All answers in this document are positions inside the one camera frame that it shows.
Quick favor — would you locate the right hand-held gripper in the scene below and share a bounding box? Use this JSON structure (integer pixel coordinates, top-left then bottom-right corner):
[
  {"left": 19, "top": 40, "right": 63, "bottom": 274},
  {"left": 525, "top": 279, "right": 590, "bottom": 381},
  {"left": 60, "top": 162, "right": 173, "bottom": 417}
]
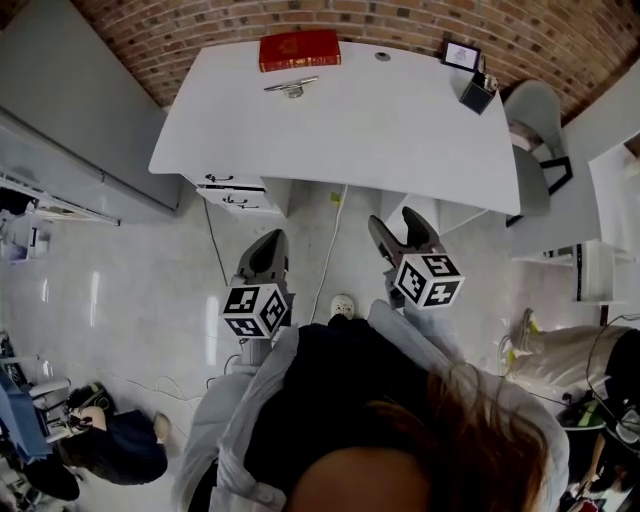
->
[{"left": 367, "top": 206, "right": 466, "bottom": 313}]

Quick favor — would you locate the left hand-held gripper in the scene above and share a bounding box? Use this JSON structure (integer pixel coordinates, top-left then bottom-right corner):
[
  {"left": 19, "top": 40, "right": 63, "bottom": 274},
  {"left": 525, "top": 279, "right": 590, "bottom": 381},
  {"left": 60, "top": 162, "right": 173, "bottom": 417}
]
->
[{"left": 222, "top": 228, "right": 297, "bottom": 367}]

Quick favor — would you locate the silver metal object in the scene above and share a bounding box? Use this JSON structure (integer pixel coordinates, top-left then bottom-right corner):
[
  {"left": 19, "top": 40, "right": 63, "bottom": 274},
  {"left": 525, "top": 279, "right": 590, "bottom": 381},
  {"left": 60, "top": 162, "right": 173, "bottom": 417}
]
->
[{"left": 263, "top": 75, "right": 320, "bottom": 100}]

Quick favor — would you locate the person's left forearm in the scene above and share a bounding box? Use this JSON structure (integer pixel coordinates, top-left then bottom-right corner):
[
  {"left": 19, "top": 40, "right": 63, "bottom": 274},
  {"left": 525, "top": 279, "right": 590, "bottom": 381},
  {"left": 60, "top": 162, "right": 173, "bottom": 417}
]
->
[{"left": 174, "top": 344, "right": 281, "bottom": 512}]

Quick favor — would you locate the person's right forearm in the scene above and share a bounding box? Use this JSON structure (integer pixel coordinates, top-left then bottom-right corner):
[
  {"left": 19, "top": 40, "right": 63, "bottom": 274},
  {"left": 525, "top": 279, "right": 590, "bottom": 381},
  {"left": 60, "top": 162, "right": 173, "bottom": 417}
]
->
[{"left": 368, "top": 298, "right": 464, "bottom": 371}]

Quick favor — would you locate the white desk drawer unit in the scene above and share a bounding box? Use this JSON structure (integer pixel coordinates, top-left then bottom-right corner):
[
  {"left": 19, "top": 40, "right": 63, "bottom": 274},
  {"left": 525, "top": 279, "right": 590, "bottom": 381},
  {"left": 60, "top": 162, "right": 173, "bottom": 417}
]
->
[{"left": 180, "top": 172, "right": 291, "bottom": 218}]

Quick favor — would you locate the person's white shoe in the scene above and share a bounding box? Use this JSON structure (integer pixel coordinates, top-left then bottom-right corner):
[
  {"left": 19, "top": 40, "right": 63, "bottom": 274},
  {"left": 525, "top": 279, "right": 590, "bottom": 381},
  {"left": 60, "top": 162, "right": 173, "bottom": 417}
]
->
[{"left": 330, "top": 293, "right": 357, "bottom": 320}]

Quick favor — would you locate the person's dark torso clothing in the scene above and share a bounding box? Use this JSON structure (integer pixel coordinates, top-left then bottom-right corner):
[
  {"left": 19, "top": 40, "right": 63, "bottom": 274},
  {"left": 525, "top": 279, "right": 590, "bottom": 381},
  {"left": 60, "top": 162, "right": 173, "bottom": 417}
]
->
[{"left": 187, "top": 314, "right": 441, "bottom": 512}]

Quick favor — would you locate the dark square pen holder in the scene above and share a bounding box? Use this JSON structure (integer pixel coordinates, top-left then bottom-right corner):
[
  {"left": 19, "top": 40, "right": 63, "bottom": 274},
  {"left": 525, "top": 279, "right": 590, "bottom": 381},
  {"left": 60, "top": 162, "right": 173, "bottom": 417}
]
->
[{"left": 458, "top": 70, "right": 499, "bottom": 117}]

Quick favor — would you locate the grey chair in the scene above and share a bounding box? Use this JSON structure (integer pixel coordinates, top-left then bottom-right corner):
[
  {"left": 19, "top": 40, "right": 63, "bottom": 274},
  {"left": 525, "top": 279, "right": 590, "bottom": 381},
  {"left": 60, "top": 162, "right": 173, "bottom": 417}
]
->
[{"left": 502, "top": 79, "right": 573, "bottom": 229}]

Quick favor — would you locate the white shelf unit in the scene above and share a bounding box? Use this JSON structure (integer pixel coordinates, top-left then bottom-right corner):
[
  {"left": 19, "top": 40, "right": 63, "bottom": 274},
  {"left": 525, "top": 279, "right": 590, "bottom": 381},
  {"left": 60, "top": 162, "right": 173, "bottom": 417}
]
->
[{"left": 510, "top": 129, "right": 640, "bottom": 306}]

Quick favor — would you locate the red book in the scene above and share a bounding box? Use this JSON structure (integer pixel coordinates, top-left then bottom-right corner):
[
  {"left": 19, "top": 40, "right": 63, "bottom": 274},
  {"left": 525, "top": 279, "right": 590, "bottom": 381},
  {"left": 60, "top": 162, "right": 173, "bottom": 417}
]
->
[{"left": 258, "top": 29, "right": 343, "bottom": 74}]

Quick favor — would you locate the grey cabinet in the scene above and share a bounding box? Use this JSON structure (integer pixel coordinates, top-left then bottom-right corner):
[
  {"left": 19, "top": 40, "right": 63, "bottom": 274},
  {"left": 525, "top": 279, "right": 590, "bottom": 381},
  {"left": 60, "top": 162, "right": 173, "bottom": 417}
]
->
[{"left": 0, "top": 0, "right": 182, "bottom": 227}]

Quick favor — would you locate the thin black floor cable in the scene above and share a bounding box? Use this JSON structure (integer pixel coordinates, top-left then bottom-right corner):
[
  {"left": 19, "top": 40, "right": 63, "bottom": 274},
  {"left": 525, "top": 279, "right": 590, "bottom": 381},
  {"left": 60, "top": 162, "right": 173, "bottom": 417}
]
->
[{"left": 202, "top": 197, "right": 230, "bottom": 287}]

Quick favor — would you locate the white floor cable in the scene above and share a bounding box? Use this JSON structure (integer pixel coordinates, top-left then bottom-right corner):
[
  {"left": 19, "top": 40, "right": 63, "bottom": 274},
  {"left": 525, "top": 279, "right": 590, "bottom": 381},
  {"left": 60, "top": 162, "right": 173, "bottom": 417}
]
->
[{"left": 308, "top": 183, "right": 350, "bottom": 325}]

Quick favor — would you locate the black picture frame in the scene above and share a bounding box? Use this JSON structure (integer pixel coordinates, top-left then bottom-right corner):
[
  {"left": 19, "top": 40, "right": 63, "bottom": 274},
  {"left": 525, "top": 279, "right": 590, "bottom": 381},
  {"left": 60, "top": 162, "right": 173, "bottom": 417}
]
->
[{"left": 440, "top": 40, "right": 483, "bottom": 72}]

